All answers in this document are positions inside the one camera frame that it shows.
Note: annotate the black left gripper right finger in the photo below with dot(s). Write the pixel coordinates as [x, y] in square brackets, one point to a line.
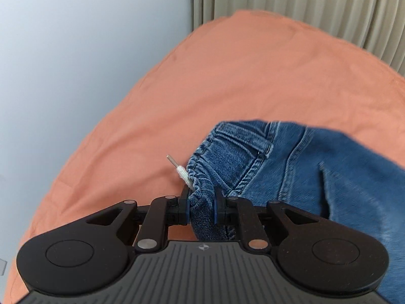
[240, 214]

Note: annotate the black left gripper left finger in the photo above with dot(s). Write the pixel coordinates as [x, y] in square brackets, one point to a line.
[156, 219]

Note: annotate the blue denim jeans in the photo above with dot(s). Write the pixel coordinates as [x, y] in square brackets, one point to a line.
[320, 171]

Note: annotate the orange bed sheet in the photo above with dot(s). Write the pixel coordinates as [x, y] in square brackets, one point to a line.
[252, 65]

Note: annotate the beige pleated curtain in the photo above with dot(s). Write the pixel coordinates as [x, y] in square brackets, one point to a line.
[374, 25]

